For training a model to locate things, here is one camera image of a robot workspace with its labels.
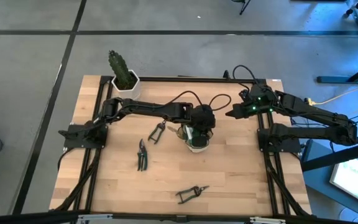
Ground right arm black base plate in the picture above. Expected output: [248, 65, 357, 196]
[257, 136, 303, 154]

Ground black diagonal beam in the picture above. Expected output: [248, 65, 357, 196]
[301, 139, 358, 172]

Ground silver metal bracket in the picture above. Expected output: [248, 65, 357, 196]
[249, 216, 287, 224]
[76, 213, 114, 224]

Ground tall green cactus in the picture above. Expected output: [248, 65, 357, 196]
[108, 49, 136, 90]

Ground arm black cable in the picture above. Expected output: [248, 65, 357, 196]
[166, 90, 232, 112]
[232, 64, 259, 91]

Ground green-handled bypass pruning shears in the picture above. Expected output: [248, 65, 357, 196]
[136, 138, 149, 172]

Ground yellow power cable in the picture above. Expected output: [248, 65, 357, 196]
[305, 79, 358, 106]

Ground white hexagonal plant pot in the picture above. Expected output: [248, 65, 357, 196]
[111, 69, 142, 100]

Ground long black crossbar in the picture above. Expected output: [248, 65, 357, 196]
[0, 210, 358, 224]

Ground green spray bottle white trigger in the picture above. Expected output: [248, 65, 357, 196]
[183, 126, 211, 149]

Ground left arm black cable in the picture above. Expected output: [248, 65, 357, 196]
[166, 90, 232, 112]

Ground black chair base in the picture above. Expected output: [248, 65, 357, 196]
[231, 0, 252, 16]

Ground black floor stand legs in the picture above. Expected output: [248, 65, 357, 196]
[317, 58, 358, 84]

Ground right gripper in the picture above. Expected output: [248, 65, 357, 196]
[225, 85, 262, 121]

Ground white lit panel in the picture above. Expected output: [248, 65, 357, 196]
[329, 158, 358, 203]

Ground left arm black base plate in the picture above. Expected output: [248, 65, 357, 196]
[57, 124, 109, 149]

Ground green-handled garden snips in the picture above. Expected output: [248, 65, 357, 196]
[175, 185, 211, 205]
[147, 120, 168, 145]

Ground black aluminium table frame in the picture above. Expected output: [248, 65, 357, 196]
[53, 75, 312, 218]

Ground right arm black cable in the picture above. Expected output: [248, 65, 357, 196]
[232, 64, 259, 91]

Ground beige green-trimmed gardening bag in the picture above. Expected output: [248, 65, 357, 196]
[177, 123, 214, 154]

